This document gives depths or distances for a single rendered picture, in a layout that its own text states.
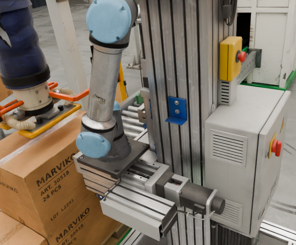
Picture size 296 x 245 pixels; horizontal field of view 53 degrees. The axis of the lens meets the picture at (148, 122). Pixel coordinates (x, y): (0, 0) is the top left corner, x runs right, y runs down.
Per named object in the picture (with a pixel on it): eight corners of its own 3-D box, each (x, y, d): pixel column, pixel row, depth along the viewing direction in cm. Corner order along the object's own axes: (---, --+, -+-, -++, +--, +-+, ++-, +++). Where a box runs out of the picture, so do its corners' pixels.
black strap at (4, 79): (31, 67, 162) (28, 60, 160) (60, 71, 150) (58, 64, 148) (-7, 83, 146) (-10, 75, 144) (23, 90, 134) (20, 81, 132)
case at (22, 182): (75, 154, 215) (61, 105, 195) (119, 169, 195) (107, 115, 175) (1, 211, 173) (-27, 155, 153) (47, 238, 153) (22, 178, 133)
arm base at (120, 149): (138, 146, 127) (135, 126, 123) (116, 166, 117) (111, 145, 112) (111, 138, 135) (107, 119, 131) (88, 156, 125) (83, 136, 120)
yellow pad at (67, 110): (69, 104, 169) (67, 96, 166) (82, 107, 163) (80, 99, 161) (18, 134, 145) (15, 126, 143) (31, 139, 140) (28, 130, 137)
